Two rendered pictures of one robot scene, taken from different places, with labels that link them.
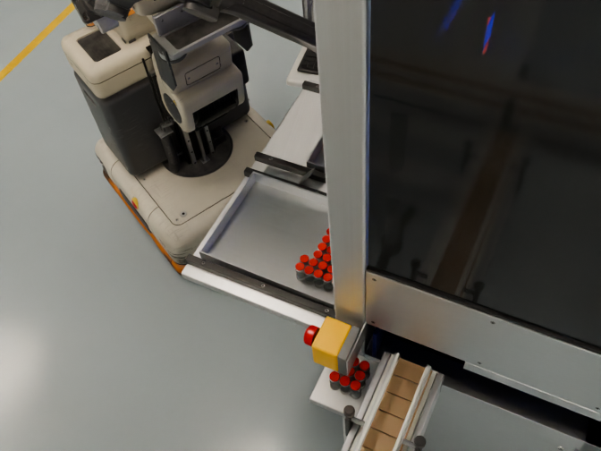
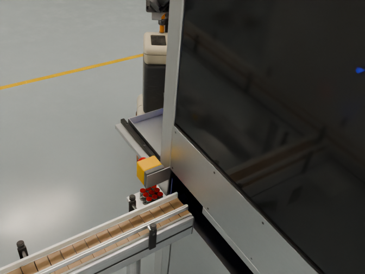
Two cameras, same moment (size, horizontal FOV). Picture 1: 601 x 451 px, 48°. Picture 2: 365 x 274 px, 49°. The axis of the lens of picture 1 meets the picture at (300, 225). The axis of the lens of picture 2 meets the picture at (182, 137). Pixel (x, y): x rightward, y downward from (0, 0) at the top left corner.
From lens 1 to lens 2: 0.62 m
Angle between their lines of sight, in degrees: 20
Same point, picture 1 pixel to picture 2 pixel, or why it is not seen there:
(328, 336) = (148, 162)
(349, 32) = not seen: outside the picture
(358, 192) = (175, 65)
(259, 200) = not seen: hidden behind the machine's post
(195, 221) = not seen: hidden behind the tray
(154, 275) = (127, 166)
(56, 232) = (99, 126)
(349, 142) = (175, 30)
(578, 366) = (244, 216)
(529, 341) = (226, 191)
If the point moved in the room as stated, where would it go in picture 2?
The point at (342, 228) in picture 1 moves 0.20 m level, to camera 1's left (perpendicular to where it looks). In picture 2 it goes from (168, 91) to (112, 73)
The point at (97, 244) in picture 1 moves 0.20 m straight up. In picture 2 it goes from (112, 141) to (112, 119)
